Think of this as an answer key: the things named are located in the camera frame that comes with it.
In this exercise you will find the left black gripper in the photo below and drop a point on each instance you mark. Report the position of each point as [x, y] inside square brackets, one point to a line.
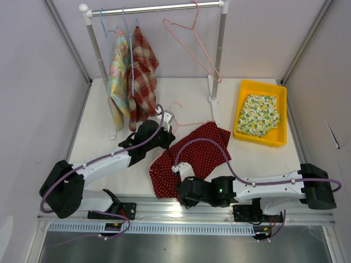
[169, 137]

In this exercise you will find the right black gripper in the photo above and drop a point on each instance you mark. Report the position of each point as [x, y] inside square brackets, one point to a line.
[188, 202]

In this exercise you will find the pink wire hanger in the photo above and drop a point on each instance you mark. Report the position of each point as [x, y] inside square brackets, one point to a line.
[177, 126]
[167, 23]

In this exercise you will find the red polka dot skirt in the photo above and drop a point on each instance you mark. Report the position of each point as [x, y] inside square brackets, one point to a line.
[203, 156]

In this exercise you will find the lemon print cloth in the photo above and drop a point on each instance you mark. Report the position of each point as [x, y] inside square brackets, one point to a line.
[258, 116]

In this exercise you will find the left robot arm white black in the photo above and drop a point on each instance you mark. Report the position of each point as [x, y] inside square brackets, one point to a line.
[64, 190]

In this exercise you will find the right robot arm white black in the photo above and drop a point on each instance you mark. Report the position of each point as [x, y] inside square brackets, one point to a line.
[309, 185]

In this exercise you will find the red plaid garment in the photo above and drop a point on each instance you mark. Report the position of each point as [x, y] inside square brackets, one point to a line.
[142, 81]

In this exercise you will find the pastel floral garment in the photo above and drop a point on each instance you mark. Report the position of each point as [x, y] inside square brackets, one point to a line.
[118, 89]

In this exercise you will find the yellow plastic tray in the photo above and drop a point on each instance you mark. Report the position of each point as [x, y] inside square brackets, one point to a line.
[276, 137]

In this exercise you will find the clothes rack metal white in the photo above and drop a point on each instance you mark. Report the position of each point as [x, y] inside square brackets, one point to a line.
[213, 100]

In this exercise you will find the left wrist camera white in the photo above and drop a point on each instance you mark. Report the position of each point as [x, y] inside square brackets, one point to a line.
[164, 118]

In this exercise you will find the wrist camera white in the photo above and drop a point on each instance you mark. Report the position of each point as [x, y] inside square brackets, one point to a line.
[183, 170]
[164, 118]

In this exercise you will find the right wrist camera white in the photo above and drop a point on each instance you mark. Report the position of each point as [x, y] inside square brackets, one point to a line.
[183, 170]

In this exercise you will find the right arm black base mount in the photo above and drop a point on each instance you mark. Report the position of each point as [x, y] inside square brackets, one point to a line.
[253, 214]

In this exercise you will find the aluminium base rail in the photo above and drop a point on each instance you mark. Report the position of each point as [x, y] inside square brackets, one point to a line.
[168, 210]

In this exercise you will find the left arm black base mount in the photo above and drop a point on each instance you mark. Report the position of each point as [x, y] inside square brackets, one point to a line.
[126, 209]

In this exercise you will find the white slotted cable duct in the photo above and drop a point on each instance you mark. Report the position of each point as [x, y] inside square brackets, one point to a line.
[167, 229]

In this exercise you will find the blue wire hanger right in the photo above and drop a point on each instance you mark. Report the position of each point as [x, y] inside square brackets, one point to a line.
[130, 49]

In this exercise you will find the blue wire hanger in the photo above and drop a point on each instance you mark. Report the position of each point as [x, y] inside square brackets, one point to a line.
[130, 49]
[107, 47]

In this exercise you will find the blue wire hanger left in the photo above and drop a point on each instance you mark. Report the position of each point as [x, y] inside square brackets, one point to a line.
[107, 47]

